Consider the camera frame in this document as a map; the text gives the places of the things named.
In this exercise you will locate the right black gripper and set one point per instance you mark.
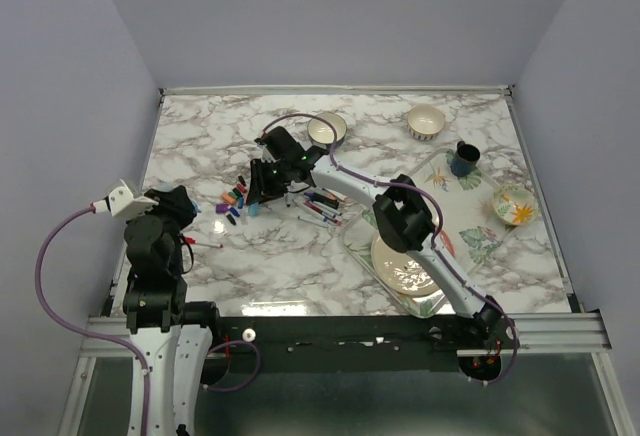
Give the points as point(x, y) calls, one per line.
point(258, 189)

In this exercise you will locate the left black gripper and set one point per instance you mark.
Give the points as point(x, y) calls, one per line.
point(176, 201)

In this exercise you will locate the light blue marker cap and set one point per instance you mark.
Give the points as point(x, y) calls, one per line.
point(253, 210)

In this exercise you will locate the red thin marker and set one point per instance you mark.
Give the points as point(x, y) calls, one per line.
point(207, 245)

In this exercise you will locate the orange highlighter cap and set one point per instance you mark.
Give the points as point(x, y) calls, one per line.
point(229, 199)

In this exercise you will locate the purple marker cap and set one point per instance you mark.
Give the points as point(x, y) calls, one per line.
point(221, 209)

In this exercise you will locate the maroon gel pen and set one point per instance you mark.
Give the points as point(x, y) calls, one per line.
point(325, 208)

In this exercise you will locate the blue capped white marker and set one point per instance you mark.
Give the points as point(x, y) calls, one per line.
point(313, 221)

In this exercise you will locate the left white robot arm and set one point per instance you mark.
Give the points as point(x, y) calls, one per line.
point(170, 335)

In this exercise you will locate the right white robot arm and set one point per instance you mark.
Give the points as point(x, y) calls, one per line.
point(408, 219)

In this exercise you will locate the dark rimmed ceramic bowl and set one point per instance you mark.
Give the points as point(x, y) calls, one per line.
point(329, 128)

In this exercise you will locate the pink and cream plate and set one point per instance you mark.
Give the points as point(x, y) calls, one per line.
point(399, 272)

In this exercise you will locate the striped cream bowl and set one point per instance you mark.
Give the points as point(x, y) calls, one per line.
point(425, 122)

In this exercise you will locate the black mounting base bar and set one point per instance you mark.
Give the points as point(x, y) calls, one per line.
point(345, 344)

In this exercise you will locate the small black cup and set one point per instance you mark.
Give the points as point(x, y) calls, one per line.
point(464, 159)

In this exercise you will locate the yellow floral bowl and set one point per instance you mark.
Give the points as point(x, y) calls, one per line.
point(514, 204)

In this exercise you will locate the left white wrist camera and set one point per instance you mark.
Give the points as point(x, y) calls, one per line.
point(124, 202)

